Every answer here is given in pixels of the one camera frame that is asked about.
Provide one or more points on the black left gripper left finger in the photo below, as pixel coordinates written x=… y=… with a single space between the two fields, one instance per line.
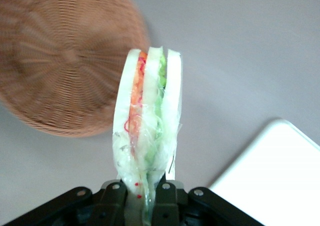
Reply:
x=113 y=198

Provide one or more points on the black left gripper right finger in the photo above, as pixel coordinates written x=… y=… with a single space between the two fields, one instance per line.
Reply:
x=166 y=198

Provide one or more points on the triangle sandwich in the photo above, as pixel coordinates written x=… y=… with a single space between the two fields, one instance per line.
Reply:
x=150 y=98

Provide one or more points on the cream plastic tray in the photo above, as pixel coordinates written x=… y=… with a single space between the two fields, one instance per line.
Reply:
x=275 y=166

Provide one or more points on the round brown wicker basket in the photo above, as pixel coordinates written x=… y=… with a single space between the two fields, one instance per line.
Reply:
x=62 y=61

